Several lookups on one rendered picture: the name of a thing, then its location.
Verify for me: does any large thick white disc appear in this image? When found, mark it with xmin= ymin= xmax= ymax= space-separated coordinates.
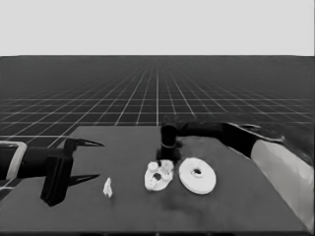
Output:
xmin=178 ymin=156 xmax=218 ymax=196

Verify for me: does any white round carrier with pins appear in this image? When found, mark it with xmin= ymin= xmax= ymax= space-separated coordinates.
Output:
xmin=144 ymin=159 xmax=174 ymax=192

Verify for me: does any small white T-shaped piece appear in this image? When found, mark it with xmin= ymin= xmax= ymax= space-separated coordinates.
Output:
xmin=102 ymin=177 xmax=113 ymax=199

